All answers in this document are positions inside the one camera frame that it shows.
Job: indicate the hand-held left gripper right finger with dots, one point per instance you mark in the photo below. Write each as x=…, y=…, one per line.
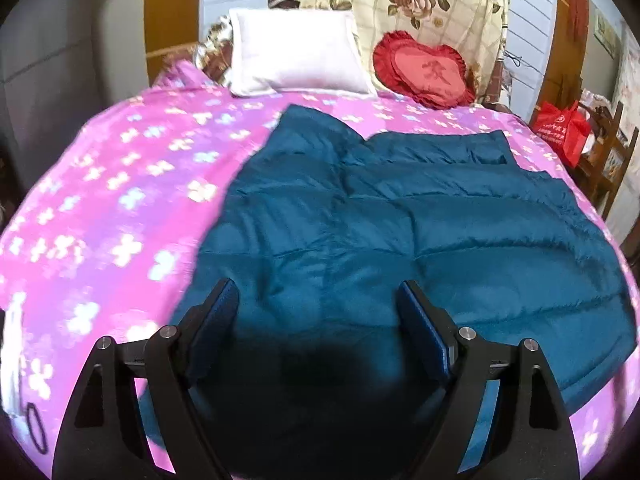
x=427, y=332

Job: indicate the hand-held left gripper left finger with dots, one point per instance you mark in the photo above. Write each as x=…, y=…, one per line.
x=212, y=332

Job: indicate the teal puffer jacket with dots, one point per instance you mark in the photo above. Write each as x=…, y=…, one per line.
x=380, y=240

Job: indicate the pink floral bed sheet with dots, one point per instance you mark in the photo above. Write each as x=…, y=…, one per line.
x=115, y=200

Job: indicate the red shopping bag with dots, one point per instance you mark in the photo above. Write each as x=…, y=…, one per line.
x=562, y=127

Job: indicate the wooden chair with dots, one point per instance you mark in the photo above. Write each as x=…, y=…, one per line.
x=607, y=155

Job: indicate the red heart-shaped cushion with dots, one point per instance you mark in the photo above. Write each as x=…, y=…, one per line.
x=425, y=72

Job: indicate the brown floral blanket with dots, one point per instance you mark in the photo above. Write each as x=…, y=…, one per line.
x=215, y=55

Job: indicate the white pillow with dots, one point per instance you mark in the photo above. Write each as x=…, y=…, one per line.
x=295, y=52

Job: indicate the grey wardrobe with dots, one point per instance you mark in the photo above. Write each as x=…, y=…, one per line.
x=55, y=50

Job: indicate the cream rose-print quilt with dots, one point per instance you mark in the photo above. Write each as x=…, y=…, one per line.
x=420, y=5

